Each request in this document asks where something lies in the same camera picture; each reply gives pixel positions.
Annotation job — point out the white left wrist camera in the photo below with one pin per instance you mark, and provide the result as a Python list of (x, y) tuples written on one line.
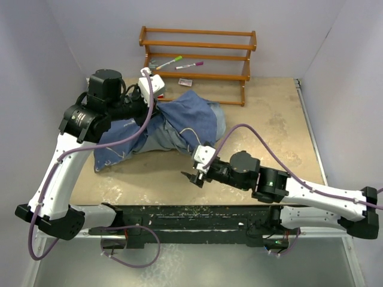
[(147, 81)]

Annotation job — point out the white red label card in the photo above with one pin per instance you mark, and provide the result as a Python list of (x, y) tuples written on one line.
[(185, 82)]

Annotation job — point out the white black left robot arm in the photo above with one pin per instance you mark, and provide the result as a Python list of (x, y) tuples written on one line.
[(81, 129)]

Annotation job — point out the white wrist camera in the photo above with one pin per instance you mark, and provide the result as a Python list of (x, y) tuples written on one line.
[(147, 81), (201, 156)]

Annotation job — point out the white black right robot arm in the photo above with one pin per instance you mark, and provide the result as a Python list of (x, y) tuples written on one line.
[(304, 203)]

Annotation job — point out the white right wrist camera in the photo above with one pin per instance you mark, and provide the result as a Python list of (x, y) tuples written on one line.
[(201, 156)]

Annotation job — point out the green cap marker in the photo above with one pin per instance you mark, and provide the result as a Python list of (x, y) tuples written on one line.
[(176, 59)]

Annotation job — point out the wooden slatted rack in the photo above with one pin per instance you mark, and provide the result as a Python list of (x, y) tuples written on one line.
[(179, 63)]

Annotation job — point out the blue printed pillowcase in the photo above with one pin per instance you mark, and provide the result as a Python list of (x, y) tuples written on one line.
[(110, 156)]

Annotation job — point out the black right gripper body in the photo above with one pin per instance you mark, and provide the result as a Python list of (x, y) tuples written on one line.
[(219, 171)]

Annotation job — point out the magenta cap marker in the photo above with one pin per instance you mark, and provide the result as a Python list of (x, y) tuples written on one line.
[(189, 65)]

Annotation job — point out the pale green small clips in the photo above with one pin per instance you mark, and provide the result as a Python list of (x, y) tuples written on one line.
[(153, 64)]

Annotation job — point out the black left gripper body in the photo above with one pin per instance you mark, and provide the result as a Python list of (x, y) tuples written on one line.
[(130, 107)]

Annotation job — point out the light blue pillow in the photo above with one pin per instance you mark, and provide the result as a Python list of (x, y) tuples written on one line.
[(182, 126)]

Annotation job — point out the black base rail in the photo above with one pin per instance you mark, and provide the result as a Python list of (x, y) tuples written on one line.
[(250, 225)]

